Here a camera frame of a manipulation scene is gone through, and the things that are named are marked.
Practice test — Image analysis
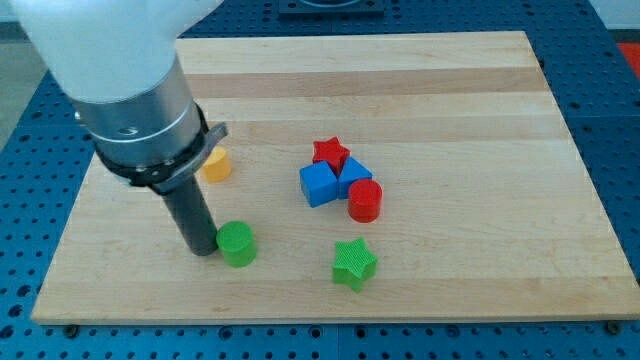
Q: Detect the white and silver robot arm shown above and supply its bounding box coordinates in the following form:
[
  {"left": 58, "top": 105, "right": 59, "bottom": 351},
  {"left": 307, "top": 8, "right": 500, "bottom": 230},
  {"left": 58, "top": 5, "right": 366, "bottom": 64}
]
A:
[{"left": 10, "top": 0, "right": 222, "bottom": 168}]

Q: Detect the blue cube block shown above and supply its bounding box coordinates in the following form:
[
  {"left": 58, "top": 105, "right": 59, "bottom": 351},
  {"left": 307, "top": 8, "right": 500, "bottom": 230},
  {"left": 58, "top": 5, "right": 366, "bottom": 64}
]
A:
[{"left": 299, "top": 161, "right": 338, "bottom": 208}]

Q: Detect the red star block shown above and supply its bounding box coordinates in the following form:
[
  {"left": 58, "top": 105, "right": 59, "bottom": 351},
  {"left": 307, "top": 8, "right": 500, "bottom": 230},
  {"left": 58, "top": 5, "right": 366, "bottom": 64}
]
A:
[{"left": 312, "top": 137, "right": 351, "bottom": 176}]

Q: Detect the blue triangular block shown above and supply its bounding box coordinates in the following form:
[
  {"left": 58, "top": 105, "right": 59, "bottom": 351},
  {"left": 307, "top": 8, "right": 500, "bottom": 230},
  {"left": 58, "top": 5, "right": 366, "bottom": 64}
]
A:
[{"left": 337, "top": 156, "right": 373, "bottom": 199}]

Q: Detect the red cylinder block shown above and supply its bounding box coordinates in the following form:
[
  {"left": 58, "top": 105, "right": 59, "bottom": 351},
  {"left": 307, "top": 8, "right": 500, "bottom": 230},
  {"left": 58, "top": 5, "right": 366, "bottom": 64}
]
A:
[{"left": 348, "top": 179, "right": 383, "bottom": 223}]

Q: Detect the green star block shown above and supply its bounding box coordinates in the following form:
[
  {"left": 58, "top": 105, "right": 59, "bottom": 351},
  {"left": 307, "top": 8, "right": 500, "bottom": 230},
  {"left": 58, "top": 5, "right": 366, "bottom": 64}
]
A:
[{"left": 332, "top": 237, "right": 378, "bottom": 293}]

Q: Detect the wooden board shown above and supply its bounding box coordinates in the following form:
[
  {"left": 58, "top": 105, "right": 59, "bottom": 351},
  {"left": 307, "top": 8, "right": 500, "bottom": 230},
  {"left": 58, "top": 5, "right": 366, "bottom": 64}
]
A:
[{"left": 32, "top": 31, "right": 639, "bottom": 325}]

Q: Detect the yellow block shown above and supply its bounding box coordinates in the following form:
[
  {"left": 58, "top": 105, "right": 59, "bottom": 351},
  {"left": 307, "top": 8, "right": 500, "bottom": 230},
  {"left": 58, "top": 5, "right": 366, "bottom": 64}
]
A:
[{"left": 201, "top": 146, "right": 232, "bottom": 183}]

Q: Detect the green cylinder block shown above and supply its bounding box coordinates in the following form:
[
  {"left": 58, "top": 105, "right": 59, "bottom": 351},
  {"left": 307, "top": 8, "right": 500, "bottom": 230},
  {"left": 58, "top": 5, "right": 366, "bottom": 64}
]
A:
[{"left": 216, "top": 221, "right": 257, "bottom": 268}]

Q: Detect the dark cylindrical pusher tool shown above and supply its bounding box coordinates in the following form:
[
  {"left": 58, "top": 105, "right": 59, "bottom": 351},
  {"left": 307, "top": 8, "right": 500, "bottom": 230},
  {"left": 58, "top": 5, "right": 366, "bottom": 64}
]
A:
[{"left": 162, "top": 176, "right": 218, "bottom": 256}]

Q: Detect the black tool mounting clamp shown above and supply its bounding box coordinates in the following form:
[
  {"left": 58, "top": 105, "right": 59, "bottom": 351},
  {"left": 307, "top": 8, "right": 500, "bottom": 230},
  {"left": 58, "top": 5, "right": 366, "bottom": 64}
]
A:
[{"left": 95, "top": 105, "right": 228, "bottom": 195}]

